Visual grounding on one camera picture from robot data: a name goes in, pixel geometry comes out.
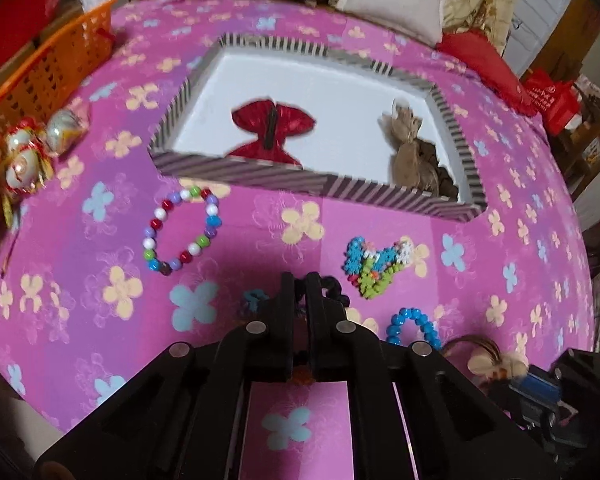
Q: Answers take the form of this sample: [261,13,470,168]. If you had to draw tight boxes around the blue bead bracelet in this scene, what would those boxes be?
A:
[386,307,442,351]

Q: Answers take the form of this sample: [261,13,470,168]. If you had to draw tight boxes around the shiny wrapped ball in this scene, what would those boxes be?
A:
[45,110,90,156]

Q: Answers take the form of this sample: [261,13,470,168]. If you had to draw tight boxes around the red bow hair clip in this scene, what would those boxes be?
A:
[226,100,317,167]

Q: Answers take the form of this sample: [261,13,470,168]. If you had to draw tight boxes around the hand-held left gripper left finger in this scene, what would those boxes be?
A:
[32,272,302,480]

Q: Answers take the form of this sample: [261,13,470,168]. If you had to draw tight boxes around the multicoloured bead bracelet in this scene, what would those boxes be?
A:
[142,186,223,276]

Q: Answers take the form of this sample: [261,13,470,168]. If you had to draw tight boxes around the orange plastic basket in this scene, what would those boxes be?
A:
[0,0,118,133]

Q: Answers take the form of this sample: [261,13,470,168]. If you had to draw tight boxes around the black hair tie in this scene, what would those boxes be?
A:
[292,276,352,318]

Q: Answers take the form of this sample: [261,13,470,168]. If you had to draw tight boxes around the red gold tassel ornament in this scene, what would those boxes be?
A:
[0,117,56,221]

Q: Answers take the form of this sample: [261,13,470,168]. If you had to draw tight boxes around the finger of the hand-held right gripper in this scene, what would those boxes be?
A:
[502,370,562,411]

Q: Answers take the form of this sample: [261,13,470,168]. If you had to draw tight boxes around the white pillow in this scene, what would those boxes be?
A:
[336,0,451,47]

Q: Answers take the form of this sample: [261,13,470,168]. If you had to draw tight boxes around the red cloth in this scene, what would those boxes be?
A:
[0,0,68,83]

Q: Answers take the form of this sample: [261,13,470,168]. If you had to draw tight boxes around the red shopping bag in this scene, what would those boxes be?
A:
[522,69,581,136]

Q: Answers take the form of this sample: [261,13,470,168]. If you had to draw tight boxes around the brown hair tie beige pompom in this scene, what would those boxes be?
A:
[442,335,528,386]

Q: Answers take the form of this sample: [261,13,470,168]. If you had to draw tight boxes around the pink floral blanket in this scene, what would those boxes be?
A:
[0,0,597,480]

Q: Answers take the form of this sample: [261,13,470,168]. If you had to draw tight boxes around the wooden chair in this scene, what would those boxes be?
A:
[555,75,600,201]

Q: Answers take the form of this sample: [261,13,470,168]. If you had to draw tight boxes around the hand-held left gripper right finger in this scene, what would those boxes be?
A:
[304,272,562,480]

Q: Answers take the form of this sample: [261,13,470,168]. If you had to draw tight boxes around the brown bow hair accessory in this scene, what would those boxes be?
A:
[378,97,460,202]

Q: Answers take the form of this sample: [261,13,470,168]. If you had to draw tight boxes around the colourful snowflake hair clip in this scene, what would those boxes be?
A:
[344,236,416,300]

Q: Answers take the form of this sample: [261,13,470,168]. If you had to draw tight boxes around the striped tray with white bottom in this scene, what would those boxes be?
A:
[147,32,488,223]

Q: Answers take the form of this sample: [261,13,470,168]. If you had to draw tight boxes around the red cushion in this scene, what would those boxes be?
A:
[436,29,538,117]

